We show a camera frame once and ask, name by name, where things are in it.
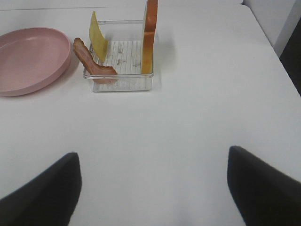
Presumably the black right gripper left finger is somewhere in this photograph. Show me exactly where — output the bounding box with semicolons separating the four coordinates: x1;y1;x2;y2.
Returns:
0;153;82;226

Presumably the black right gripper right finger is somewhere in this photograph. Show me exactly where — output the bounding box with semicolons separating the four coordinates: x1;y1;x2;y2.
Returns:
229;146;301;226

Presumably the yellow cheese slice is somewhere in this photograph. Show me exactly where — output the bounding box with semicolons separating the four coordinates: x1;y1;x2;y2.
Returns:
89;11;108;63

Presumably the pink round plate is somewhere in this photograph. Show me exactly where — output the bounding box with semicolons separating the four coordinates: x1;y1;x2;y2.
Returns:
0;27;71;97

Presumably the clear plastic tray right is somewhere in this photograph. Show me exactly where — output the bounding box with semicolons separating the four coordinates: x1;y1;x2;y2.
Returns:
83;20;154;92

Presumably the bread slice right tray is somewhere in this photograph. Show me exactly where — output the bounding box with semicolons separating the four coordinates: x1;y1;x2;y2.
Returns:
141;0;158;74

